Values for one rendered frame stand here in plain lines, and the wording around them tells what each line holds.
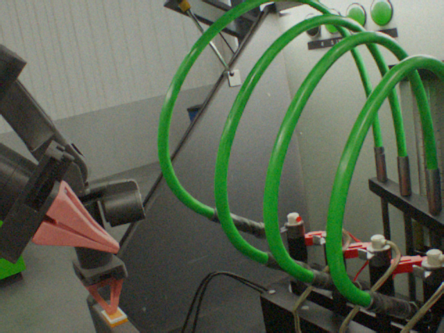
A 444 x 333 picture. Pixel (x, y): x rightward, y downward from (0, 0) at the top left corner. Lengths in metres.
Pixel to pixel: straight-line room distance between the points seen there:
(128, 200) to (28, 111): 0.21
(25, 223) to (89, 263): 0.39
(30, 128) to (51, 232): 0.37
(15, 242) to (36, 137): 0.37
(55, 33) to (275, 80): 6.27
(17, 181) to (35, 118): 0.36
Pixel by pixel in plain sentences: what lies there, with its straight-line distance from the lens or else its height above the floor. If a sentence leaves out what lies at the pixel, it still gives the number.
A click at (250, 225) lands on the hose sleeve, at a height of 1.12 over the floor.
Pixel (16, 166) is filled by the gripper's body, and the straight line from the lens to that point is 0.41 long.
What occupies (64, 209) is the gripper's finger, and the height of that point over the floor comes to 1.25.
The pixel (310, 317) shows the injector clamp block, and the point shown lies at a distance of 0.68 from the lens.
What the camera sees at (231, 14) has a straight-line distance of 0.62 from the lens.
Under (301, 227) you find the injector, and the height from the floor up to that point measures 1.09.
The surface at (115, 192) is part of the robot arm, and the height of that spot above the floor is 1.17.
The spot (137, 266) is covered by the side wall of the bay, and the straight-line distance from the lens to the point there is 0.93.
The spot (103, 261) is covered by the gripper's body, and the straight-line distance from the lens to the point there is 0.78.
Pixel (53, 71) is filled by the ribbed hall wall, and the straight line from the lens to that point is 7.08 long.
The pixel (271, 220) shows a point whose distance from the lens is 0.46.
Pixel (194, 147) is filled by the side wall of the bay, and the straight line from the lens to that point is 0.94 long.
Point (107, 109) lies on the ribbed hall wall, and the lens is 7.24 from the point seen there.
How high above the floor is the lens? 1.34
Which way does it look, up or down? 12 degrees down
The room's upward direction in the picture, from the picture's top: 11 degrees counter-clockwise
